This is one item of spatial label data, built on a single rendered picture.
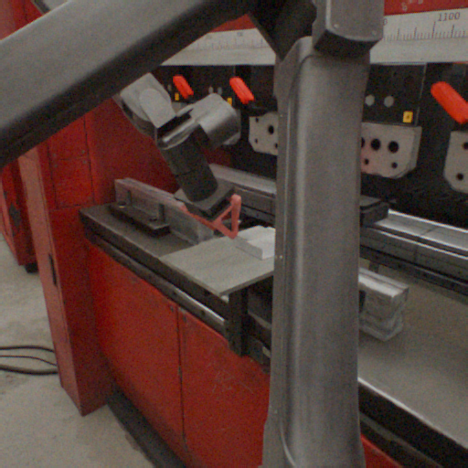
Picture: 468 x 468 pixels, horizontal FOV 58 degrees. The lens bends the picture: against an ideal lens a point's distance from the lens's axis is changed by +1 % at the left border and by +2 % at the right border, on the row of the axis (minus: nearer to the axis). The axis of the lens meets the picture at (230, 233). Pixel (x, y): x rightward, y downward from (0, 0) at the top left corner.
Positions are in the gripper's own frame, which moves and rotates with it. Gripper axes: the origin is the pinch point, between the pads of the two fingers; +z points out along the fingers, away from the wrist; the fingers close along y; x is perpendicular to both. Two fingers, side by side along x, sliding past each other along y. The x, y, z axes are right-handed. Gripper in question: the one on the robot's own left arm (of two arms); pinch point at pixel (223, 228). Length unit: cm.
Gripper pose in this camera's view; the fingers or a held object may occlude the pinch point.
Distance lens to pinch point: 75.1
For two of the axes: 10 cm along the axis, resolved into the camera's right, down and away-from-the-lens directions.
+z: 3.7, 7.0, 6.1
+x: -6.8, 6.5, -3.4
